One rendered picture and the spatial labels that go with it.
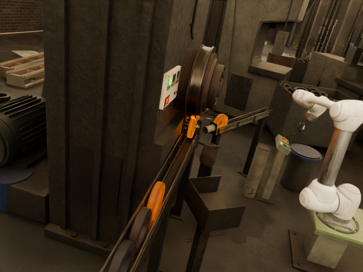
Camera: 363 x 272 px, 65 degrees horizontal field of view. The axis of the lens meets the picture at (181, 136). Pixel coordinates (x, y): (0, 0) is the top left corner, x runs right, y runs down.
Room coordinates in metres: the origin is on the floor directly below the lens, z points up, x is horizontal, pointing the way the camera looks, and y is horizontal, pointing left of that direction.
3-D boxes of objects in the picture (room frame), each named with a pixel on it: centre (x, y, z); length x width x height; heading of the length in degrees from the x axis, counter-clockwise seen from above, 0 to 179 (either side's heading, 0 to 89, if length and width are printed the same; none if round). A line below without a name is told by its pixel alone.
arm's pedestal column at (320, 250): (1.67, -1.18, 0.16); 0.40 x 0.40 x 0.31; 79
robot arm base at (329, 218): (1.69, -1.18, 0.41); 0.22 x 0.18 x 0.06; 166
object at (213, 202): (1.23, -0.22, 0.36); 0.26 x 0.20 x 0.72; 25
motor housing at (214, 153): (2.10, -0.25, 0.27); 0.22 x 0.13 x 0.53; 170
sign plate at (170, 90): (1.48, 0.10, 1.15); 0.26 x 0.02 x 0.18; 170
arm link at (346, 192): (1.67, -1.17, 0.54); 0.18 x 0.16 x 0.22; 100
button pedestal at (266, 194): (2.34, -0.90, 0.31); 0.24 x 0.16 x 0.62; 170
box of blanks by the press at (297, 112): (3.99, -1.75, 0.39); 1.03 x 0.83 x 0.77; 95
